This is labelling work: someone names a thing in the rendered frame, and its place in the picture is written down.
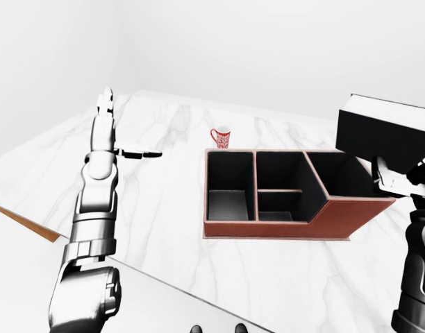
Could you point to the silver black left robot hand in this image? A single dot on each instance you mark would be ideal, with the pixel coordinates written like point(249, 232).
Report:
point(100, 166)

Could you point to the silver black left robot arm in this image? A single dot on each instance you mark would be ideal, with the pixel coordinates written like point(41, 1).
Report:
point(91, 229)

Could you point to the red-brown desk caddy black inside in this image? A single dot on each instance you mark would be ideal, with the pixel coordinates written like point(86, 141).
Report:
point(348, 218)

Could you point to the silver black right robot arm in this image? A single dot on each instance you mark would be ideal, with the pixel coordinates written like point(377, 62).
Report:
point(419, 263)

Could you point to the small dark rounded shape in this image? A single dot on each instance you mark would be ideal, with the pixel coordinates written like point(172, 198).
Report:
point(241, 329)
point(196, 329)

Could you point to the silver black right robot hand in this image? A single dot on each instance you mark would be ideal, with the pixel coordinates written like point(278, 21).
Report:
point(393, 184)

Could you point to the black book with white pages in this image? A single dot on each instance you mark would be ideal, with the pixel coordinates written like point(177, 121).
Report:
point(379, 138)

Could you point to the red patterned white mug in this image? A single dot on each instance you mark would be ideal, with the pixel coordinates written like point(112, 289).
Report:
point(222, 140)

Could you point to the brown wooden edge strip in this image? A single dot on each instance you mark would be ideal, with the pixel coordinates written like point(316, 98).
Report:
point(32, 226)

